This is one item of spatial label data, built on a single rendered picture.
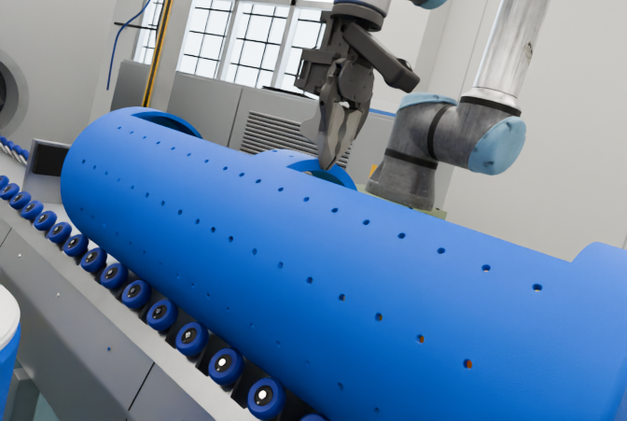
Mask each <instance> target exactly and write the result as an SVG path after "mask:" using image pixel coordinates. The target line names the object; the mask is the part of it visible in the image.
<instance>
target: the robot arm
mask: <svg viewBox="0 0 627 421"><path fill-rule="evenodd" d="M408 1H411V2H412V3H413V4H414V5H415V6H417V7H421V8H423V9H435V8H437V7H440V6H442V5H443V4H444V3H446V2H447V1H448V0H408ZM550 2H551V0H501V3H500V6H499V9H498V11H497V14H496V17H495V22H494V25H493V28H492V31H491V33H490V36H489V39H488V42H487V45H486V48H485V51H484V53H483V56H482V59H481V64H480V67H479V70H478V73H477V75H476V78H475V81H474V84H473V87H472V89H471V90H470V91H467V92H466V93H464V94H462V95H461V98H460V101H459V104H458V105H457V102H456V100H454V99H453V98H451V97H448V96H445V95H440V94H434V93H429V92H412V91H413V90H414V89H415V87H416V86H417V85H418V84H419V82H420V78H419V77H418V76H417V75H416V74H415V73H414V72H412V71H413V70H412V67H411V65H410V63H409V62H408V61H406V60H404V59H401V58H398V57H397V56H396V55H394V54H393V53H392V52H391V51H390V50H389V49H388V48H387V47H385V46H384V45H383V44H382V43H381V42H380V41H379V40H378V39H377V38H375V37H374V36H373V35H372V34H371V33H376V32H380V31H381V30H382V28H383V21H384V19H385V18H386V17H387V14H388V10H389V8H390V4H391V0H333V2H332V3H333V5H334V6H333V7H332V10H321V14H320V18H319V20H320V21H321V22H323V23H325V24H326V26H325V30H324V33H323V37H322V41H321V44H320V47H312V48H311V49H302V51H301V55H300V61H299V65H298V69H297V73H296V75H295V79H294V83H293V87H297V89H298V90H301V91H305V92H308V93H310V94H312V95H315V96H318V97H319V103H318V105H317V108H316V111H315V114H314V116H313V117H311V118H309V119H306V120H304V121H303V122H302V123H301V125H300V134H301V135H302V136H303V137H305V138H306V139H307V140H309V141H310V142H312V143H313V144H315V145H316V146H317V152H318V160H319V164H320V168H321V169H322V170H325V171H329V170H330V169H331V167H332V166H333V165H334V164H335V163H336V162H337V161H338V160H339V159H340V157H341V156H342V155H343V154H344V153H345V151H346V150H347V149H348V147H349V146H350V145H351V144H352V142H353V141H354V140H355V139H356V137H357V136H358V134H359V132H360V130H361V129H362V127H363V125H364V123H365V121H366V119H367V116H368V113H369V107H370V101H371V98H372V95H373V92H372V91H373V85H374V79H375V76H374V74H373V70H374V69H375V70H376V71H377V72H379V73H380V74H381V75H382V76H383V80H384V82H385V84H386V85H387V86H389V87H391V88H393V89H400V90H402V91H404V92H406V93H407V94H406V95H404V96H403V97H402V99H401V101H400V104H399V107H398V109H397V111H396V117H395V120H394V124H393V127H392V130H391V133H390V136H389V139H388V142H387V146H386V149H385V152H384V154H383V159H382V160H381V162H380V163H379V165H378V166H377V167H376V169H375V170H374V172H373V173H372V175H371V176H370V178H369V180H368V182H367V185H366V187H365V190H366V191H367V192H369V193H371V194H374V195H376V196H379V197H381V198H384V199H386V200H389V201H392V202H395V203H400V204H404V205H407V206H410V207H414V208H418V209H422V210H427V211H432V210H433V206H434V203H435V174H436V171H437V167H438V164H439V161H441V162H445V163H448V164H450V165H454V166H457V167H460V168H464V169H467V170H469V171H471V172H473V173H481V174H485V175H499V174H502V173H504V172H505V171H506V170H507V169H508V168H509V167H510V166H511V165H512V164H513V163H514V162H515V161H516V160H517V158H518V156H519V155H520V153H521V151H522V149H523V145H524V142H525V138H526V135H525V134H526V124H525V122H524V121H523V120H522V119H521V118H520V116H521V114H522V109H521V108H520V106H519V104H518V101H517V99H518V96H519V93H520V90H521V88H522V85H523V81H524V78H525V75H526V72H527V69H528V66H529V63H530V62H531V59H532V56H533V53H534V50H535V47H536V42H537V40H538V37H539V34H540V31H541V29H542V26H543V23H544V20H545V18H546V15H547V12H548V9H549V6H550ZM369 32H370V33H369ZM314 48H319V49H317V50H313V49H314ZM302 61H303V62H302ZM301 65H302V66H301ZM300 69H301V70H300ZM299 75H300V77H299ZM340 102H342V103H344V102H347V103H348V105H349V108H348V107H347V106H345V105H341V104H340Z"/></svg>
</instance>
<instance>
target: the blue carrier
mask: <svg viewBox="0 0 627 421"><path fill-rule="evenodd" d="M307 171H310V172H311V173H312V174H313V175H307V174H304V173H303V172H307ZM61 196H62V201H63V207H64V210H65V212H66V214H67V216H68V217H69V219H70V220H71V222H72V223H73V224H74V226H75V227H76V228H77V229H78V230H79V231H80V232H81V233H82V234H84V235H86V236H87V237H88V238H89V239H90V240H91V241H93V242H94V243H95V244H96V245H97V246H99V247H100V248H102V249H104V250H105V252H106V253H108V254H109V255H110V256H112V257H113V258H114V259H116V260H117V261H119V262H120V263H123V264H124V265H125V266H126V267H127V268H128V269H129V270H131V271H132V272H133V273H135V274H136V275H138V276H139V277H140V278H142V279H143V280H145V281H147V282H148V284H149V285H150V286H152V287H153V288H154V289H156V290H157V291H158V292H159V293H161V294H162V295H163V296H165V297H166V298H167V299H169V300H171V301H173V302H174V303H175V304H176V305H177V306H178V307H180V308H181V309H182V310H184V311H185V312H186V313H188V314H189V315H190V316H192V317H193V318H195V319H196V320H197V321H198V322H201V323H203V325H204V326H205V327H206V328H207V329H209V330H210V331H211V332H212V333H214V334H215V335H216V336H218V337H219V338H220V339H222V340H223V341H224V342H226V343H227V344H229V345H230V346H231V347H233V348H235V349H237V350H238V351H239V352H240V353H241V354H242V355H243V356H245V357H246V358H247V359H249V360H250V361H251V362H253V363H254V364H255V365H257V366H258V367H259V368H261V369H262V370H263V371H264V372H265V373H267V374H268V375H269V376H271V377H272V378H274V379H276V380H278V381H279V382H280V383H281V384H282V385H283V386H284V387H286V388H287V389H288V390H290V391H291V392H292V393H293V394H295V395H296V396H297V397H299V398H300V399H301V400H303V401H304V402H306V403H307V404H308V405H310V406H311V407H312V408H314V409H315V410H316V411H317V412H319V413H320V414H323V415H324V416H325V417H327V418H328V419H329V420H330V421H627V250H625V249H622V248H618V247H615V246H610V245H607V244H604V243H600V242H593V243H591V244H589V245H587V246H586V247H585V248H583V249H582V250H581V251H580V252H579V253H578V255H577V256H576V257H575V258H574V259H573V260H572V262H569V261H566V260H561V259H558V258H555V257H553V256H550V255H547V254H544V253H541V252H538V251H535V250H533V249H530V248H527V247H524V246H519V245H516V244H513V243H511V242H508V241H505V240H502V239H499V238H496V237H493V236H491V235H488V234H485V233H482V232H477V231H474V230H471V229H469V228H466V227H463V226H460V225H457V224H454V223H451V222H449V221H446V220H443V219H440V218H435V217H432V216H429V215H427V214H424V213H421V212H418V211H415V210H412V209H410V208H407V207H404V206H401V205H398V204H395V203H390V202H388V201H385V200H382V199H379V198H376V197H373V196H370V195H368V194H365V193H362V192H359V191H358V190H357V188H356V186H355V183H354V181H353V180H352V178H351V177H350V176H349V175H348V174H347V173H346V172H345V171H344V170H343V169H342V168H341V167H340V166H339V165H337V164H334V165H333V166H332V167H331V169H330V170H329V171H325V170H322V169H321V168H320V164H319V160H318V158H316V157H313V156H310V155H306V154H303V153H300V152H297V151H294V150H289V149H273V150H268V151H264V152H261V153H259V154H256V155H254V156H251V155H248V154H245V153H242V152H240V151H237V150H234V149H231V148H228V147H223V146H220V145H218V144H215V143H212V142H209V141H206V140H203V139H202V137H201V135H200V134H199V133H198V131H197V130H196V129H195V128H194V127H193V126H192V125H190V124H189V123H188V122H186V121H185V120H183V119H181V118H179V117H178V116H175V115H172V114H169V113H166V112H162V111H159V110H157V109H153V108H148V107H140V106H135V107H125V108H121V109H118V110H115V111H112V112H109V113H107V114H105V115H103V116H101V117H100V118H98V119H97V120H95V121H94V122H92V123H91V124H90V125H89V126H88V127H86V128H85V129H84V130H83V131H82V133H81V134H80V135H79V136H78V137H77V139H76V140H75V141H74V143H73V145H72V146H71V147H70V149H69V151H68V153H67V155H66V157H65V160H64V163H63V168H62V173H61ZM283 265H284V266H283ZM485 271H488V272H485ZM312 280H313V282H312ZM311 282H312V283H311ZM536 290H540V291H536ZM344 296H345V300H344V301H343V297H344ZM380 315H382V316H383V318H382V320H381V321H380V319H379V318H380ZM422 336H424V338H425V340H424V342H423V343H421V342H420V338H421V337H422ZM469 360H470V361H471V362H472V367H471V368H468V367H467V362H468V361H469Z"/></svg>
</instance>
